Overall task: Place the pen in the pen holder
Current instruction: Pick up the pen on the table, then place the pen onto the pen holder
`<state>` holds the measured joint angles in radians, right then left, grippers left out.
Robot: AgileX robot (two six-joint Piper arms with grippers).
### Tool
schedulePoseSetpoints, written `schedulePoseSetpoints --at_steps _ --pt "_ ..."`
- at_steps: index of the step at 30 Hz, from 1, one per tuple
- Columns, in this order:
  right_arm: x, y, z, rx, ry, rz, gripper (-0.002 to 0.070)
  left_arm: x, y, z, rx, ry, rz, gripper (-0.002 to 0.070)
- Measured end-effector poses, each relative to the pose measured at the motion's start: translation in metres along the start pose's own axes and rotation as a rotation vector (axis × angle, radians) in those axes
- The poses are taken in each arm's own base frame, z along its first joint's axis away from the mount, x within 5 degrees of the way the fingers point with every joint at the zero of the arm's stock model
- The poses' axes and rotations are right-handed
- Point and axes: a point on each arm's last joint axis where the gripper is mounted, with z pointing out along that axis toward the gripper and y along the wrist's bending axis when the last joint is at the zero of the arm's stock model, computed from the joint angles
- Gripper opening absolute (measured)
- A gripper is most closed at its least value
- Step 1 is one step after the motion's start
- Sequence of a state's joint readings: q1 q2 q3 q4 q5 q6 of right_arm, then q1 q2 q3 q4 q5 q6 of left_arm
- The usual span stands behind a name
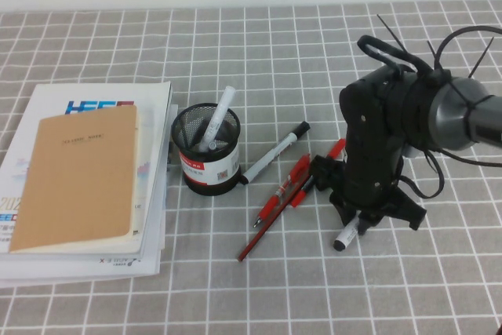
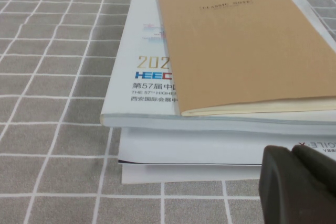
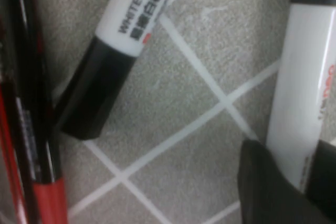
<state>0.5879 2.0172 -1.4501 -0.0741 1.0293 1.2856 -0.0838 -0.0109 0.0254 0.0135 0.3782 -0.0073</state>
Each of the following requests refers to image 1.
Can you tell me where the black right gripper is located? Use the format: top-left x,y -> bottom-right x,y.
328,66 -> 428,237

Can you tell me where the white marker black cap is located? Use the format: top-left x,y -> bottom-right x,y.
240,120 -> 312,187
333,216 -> 361,253

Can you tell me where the red gel pen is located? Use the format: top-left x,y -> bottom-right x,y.
252,153 -> 312,229

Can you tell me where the black mesh pen holder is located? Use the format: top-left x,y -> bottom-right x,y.
170,102 -> 242,197

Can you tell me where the white pen grey tip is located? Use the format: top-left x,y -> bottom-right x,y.
197,85 -> 238,154

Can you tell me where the red capped black double-ended marker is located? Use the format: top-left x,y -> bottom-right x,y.
289,137 -> 347,209

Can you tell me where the red black striped pencil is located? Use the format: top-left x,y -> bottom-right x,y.
236,169 -> 315,263

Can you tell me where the grey white checked tablecloth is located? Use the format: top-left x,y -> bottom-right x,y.
0,0 -> 502,335

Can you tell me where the black zip tie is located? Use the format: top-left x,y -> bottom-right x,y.
376,13 -> 411,57
469,35 -> 496,78

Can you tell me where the white paper booklet stack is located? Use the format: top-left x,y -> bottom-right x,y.
0,103 -> 180,289

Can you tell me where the brown paper notebook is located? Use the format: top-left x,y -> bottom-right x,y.
8,104 -> 139,254

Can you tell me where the white magazine blue red print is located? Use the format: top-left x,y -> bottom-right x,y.
0,82 -> 174,256

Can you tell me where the black thin cable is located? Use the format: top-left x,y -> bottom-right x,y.
398,147 -> 502,201

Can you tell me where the black thick cable handle loop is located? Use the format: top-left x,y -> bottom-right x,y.
357,35 -> 437,78

